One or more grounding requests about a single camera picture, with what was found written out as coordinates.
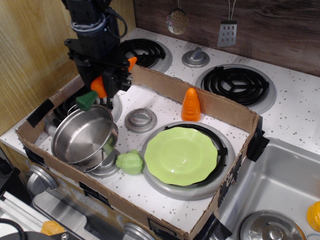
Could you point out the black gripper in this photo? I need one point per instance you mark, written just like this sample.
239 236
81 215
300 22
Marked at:
95 52

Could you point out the orange toy carrot green stem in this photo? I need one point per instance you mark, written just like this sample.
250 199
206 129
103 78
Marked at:
86 101

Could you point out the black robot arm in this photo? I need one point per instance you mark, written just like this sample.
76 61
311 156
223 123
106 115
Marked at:
92 12

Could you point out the small orange carrot top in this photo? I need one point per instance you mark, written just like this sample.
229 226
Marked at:
191 110

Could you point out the light green plastic plate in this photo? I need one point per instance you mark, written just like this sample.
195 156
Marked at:
181 156

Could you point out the back left stove burner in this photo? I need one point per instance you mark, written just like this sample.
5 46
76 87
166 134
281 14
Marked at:
150 54

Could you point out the stove burner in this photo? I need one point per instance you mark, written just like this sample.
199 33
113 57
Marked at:
203 189
243 84
150 54
54 119

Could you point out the silver centre stove knob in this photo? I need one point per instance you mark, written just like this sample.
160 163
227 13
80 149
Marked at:
140 120

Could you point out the silver stove knob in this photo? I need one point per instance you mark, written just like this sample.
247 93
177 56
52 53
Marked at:
140 120
196 58

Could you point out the front left stove burner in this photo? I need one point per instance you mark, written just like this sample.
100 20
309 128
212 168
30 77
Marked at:
54 119

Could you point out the stainless steel pot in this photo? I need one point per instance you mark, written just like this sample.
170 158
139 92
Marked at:
85 138

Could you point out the light green toy vegetable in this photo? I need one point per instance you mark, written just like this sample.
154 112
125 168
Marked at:
130 162

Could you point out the silver knob under pot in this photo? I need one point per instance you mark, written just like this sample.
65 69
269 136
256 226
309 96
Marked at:
108 166

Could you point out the hanging silver slotted spoon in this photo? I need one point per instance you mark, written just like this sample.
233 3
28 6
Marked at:
177 20

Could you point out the silver back stove knob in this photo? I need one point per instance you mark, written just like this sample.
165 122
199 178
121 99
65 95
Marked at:
196 58

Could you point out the silver front left knob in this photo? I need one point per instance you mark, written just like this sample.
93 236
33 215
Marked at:
39 181

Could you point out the hanging silver spatula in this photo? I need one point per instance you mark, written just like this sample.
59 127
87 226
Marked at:
228 29

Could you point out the back right stove burner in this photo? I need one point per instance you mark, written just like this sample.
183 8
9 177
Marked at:
243 84

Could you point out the front right stove burner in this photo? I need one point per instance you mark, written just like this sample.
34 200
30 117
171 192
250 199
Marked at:
203 189

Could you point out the silver front bottom knob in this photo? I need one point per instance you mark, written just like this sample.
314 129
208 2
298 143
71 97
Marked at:
134 232

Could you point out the brown cardboard fence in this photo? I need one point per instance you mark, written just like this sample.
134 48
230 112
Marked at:
133 196

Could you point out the orange toy at bottom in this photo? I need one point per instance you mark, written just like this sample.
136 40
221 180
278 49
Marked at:
51 228

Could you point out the stainless steel sink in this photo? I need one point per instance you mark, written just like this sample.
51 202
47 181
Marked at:
285 179

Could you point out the yellow toy in sink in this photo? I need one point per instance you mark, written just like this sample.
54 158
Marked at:
313 216

